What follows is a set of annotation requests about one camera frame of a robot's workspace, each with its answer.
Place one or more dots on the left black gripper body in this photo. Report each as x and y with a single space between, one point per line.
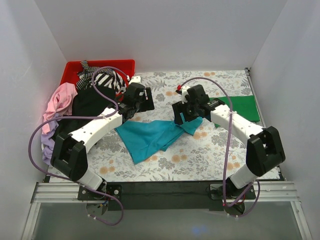
147 99

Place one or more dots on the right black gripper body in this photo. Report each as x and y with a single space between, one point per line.
180 113

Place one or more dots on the teal t shirt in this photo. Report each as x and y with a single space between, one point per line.
143 139

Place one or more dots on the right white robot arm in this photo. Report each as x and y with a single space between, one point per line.
264 149

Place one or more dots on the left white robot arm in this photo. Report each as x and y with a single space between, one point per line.
70 150

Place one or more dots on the black white striped shirt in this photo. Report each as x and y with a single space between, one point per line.
106 77

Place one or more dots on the green folded t shirt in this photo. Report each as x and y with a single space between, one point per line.
246 107

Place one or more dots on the black t shirt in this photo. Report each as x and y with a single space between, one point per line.
86 103

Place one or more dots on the floral patterned table mat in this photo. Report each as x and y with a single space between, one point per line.
197 157

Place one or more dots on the pink t shirt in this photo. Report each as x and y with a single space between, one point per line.
61 101

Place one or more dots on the lavender t shirt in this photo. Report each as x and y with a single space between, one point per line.
47 141

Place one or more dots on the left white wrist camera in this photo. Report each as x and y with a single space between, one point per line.
136 80

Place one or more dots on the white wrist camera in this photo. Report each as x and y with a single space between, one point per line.
136 80
183 91

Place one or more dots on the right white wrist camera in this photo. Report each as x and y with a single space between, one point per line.
183 91

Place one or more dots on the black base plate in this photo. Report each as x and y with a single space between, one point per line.
167 195

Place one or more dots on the aluminium mounting rail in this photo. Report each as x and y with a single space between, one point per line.
68 192

